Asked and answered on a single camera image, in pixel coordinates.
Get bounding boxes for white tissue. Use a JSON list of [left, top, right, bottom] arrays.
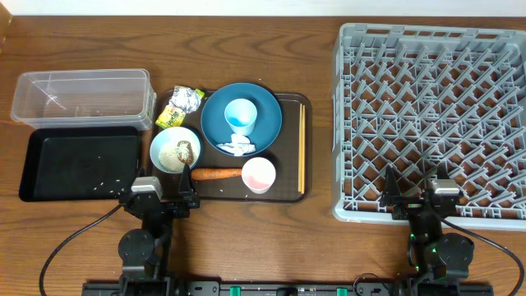
[[217, 133, 256, 157]]

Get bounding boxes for wooden chopstick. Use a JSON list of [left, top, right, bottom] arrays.
[[298, 104, 303, 194], [300, 104, 305, 194]]

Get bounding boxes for light blue rice bowl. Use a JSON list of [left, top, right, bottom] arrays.
[[150, 127, 201, 174]]

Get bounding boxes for brown food piece in bowl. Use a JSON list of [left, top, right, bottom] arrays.
[[176, 141, 194, 165]]

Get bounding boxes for orange carrot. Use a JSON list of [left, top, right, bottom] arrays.
[[191, 168, 242, 181]]

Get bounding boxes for clear plastic bin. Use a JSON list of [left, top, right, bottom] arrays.
[[11, 68, 157, 131]]

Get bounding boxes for dark brown serving tray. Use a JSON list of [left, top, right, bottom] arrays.
[[144, 93, 312, 203]]

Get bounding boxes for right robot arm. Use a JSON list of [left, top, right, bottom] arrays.
[[381, 167, 474, 295]]

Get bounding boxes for left wooden chopstick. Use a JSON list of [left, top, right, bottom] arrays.
[[298, 104, 303, 194]]

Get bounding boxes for right wooden chopstick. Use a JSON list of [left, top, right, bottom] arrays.
[[300, 104, 305, 194]]

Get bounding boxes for black plastic tray bin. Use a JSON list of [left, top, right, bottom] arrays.
[[19, 127, 141, 202]]

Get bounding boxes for dark blue plate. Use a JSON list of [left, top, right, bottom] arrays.
[[201, 83, 283, 156]]

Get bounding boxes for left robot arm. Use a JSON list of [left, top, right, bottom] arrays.
[[118, 164, 200, 296]]

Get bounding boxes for grey dishwasher rack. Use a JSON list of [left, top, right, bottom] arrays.
[[332, 23, 525, 231]]

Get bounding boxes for light blue cup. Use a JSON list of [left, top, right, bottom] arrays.
[[224, 99, 257, 136]]

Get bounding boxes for foil ball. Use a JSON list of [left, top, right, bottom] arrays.
[[169, 86, 205, 113]]

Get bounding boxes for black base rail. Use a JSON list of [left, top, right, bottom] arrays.
[[81, 280, 494, 296]]

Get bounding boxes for pink cup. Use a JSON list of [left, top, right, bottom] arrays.
[[242, 157, 276, 194]]

